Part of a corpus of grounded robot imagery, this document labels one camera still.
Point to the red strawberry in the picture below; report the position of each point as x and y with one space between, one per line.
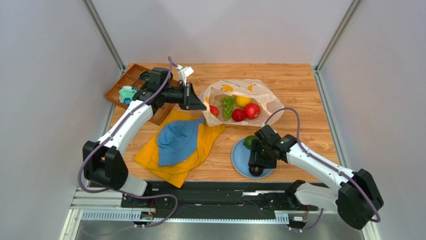
238 115
214 111

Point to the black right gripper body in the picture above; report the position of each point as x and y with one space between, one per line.
258 159

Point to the aluminium frame rail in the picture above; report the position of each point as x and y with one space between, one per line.
337 35
97 20

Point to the blue plate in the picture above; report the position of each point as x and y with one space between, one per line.
240 158

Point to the banana print plastic bag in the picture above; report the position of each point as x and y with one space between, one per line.
250 88

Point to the teal sock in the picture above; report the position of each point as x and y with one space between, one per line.
126 94

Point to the green grape bunch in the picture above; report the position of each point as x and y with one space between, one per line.
227 104

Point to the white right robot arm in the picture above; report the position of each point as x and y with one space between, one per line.
353 195

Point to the aluminium frame rail right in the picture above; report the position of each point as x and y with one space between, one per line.
337 35

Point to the green avocado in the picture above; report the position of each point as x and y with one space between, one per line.
247 143

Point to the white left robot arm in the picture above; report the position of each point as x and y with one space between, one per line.
103 161

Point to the yellow cloth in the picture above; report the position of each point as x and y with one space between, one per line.
176 175

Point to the blue bucket hat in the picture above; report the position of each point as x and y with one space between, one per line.
177 141

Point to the brown divided organizer tray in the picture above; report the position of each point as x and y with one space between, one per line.
131 78

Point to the red apple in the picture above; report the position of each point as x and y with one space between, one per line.
252 111

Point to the aluminium frame rail left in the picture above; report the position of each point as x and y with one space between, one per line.
97 20

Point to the yellow lemon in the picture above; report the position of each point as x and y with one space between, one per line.
242 101

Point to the dark plum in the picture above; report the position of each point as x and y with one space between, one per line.
256 171

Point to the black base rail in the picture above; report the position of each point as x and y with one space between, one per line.
217 200

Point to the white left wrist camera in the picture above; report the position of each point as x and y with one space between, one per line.
183 73

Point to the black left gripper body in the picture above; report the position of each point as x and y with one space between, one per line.
181 95

